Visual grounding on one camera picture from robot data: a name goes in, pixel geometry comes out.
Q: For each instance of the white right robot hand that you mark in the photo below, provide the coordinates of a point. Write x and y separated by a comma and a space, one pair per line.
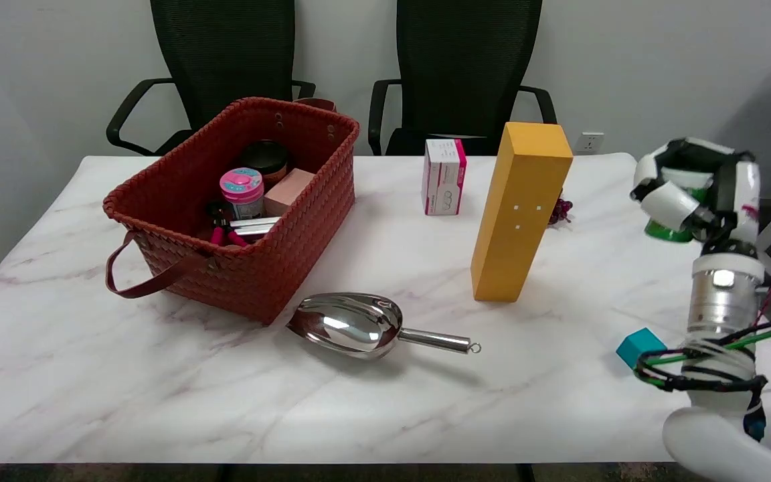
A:
741, 194

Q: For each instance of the green gum jar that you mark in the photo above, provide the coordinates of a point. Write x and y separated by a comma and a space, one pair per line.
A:
666, 233

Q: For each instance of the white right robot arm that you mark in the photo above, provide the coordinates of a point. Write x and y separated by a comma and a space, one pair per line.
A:
720, 301

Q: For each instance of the red woven basket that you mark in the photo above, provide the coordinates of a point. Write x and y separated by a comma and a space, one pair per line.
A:
278, 268

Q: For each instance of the dark jar black lid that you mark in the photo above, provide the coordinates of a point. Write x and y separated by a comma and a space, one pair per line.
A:
265, 159

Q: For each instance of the pink lid jar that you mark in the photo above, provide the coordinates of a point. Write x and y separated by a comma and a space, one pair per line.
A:
241, 191

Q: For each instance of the purple toy grapes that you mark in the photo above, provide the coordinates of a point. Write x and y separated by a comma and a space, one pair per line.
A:
559, 211

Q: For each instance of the teal cube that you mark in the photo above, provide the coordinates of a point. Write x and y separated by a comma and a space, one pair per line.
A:
636, 345

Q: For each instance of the tall yellow block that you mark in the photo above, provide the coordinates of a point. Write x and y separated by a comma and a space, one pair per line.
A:
519, 214

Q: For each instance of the white and pink box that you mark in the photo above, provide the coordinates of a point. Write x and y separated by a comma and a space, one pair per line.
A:
442, 177

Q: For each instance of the black mesh office chair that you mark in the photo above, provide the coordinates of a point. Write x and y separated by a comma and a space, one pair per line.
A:
225, 53
466, 60

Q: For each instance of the shiny metal scoop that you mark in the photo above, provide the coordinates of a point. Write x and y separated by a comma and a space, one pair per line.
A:
345, 325

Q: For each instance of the pink rectangular block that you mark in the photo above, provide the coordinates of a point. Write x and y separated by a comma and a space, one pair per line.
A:
288, 191

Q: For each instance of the silver metal stapler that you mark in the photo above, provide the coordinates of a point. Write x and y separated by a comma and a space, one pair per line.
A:
255, 227

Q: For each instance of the white wall socket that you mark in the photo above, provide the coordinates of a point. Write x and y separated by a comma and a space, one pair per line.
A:
589, 142

